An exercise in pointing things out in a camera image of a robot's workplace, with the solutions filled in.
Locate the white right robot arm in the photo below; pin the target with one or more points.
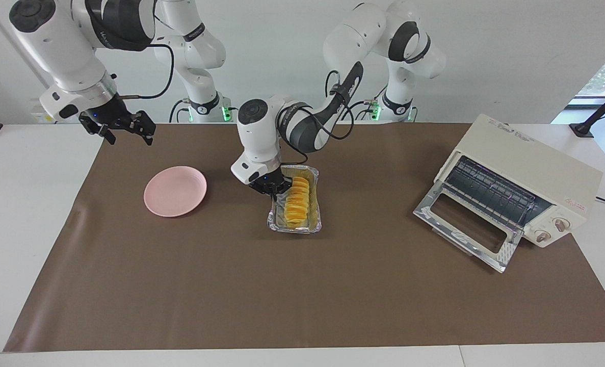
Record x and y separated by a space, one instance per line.
62 46

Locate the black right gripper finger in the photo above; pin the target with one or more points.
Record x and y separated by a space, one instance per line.
145 125
102 129

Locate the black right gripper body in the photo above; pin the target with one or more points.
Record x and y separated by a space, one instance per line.
108 111

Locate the silver glass oven door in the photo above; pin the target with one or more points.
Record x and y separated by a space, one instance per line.
468 224

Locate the pink round plate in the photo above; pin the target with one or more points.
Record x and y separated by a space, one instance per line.
175 191

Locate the cream toaster oven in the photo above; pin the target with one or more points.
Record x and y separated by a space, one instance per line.
536 158

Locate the white wall socket box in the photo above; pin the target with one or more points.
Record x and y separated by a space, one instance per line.
40 118

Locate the aluminium foil tray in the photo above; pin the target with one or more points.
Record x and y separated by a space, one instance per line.
315 219

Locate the round oven knob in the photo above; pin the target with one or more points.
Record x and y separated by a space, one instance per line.
541 236
561 223

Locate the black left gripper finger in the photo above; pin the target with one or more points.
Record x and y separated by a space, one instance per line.
269 192
286 186

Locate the sliced yellow bread loaf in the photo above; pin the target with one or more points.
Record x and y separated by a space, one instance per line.
297 201

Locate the brown table mat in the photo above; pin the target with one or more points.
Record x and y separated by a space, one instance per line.
302 285

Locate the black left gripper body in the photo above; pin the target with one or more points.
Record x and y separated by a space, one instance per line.
269 182

